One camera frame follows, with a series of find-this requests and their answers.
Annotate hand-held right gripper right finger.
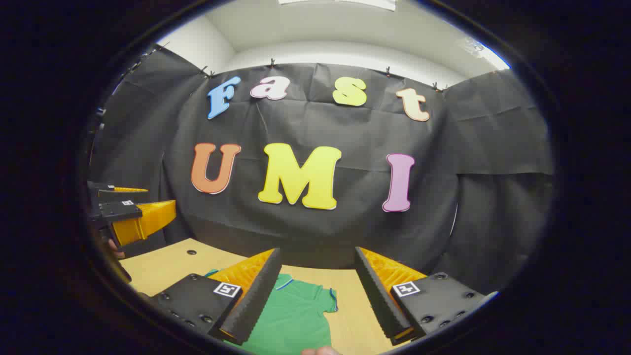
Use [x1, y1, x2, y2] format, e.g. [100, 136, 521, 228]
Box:
[354, 247, 498, 346]

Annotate green T-shirt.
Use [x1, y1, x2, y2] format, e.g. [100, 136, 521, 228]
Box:
[205, 269, 339, 355]

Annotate ceiling light panel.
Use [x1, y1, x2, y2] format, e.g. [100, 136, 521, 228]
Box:
[279, 0, 397, 11]

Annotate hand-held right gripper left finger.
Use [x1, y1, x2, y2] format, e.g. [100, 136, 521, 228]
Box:
[148, 248, 282, 346]

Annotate black backdrop cloth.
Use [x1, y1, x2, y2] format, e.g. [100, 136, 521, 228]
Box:
[89, 44, 555, 296]

